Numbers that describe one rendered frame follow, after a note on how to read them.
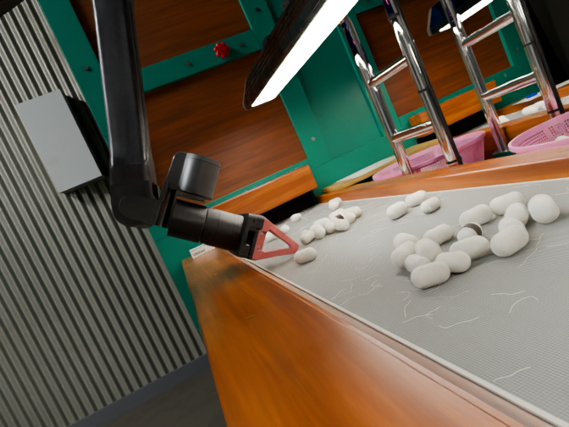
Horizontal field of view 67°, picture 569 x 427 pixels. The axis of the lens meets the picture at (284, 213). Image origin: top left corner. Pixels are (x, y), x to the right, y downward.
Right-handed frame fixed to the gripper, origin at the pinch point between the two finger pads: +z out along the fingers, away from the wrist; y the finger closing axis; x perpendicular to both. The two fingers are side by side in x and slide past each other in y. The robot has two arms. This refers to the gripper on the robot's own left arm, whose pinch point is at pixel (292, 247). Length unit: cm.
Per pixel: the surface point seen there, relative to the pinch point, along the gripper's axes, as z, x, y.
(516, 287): 3.6, -0.7, -42.3
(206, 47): -22, -48, 52
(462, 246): 4.2, -3.3, -35.1
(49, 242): -78, 28, 191
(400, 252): 2.0, -1.9, -29.1
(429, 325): -1.2, 3.2, -40.6
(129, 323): -27, 62, 191
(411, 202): 14.4, -11.1, -7.6
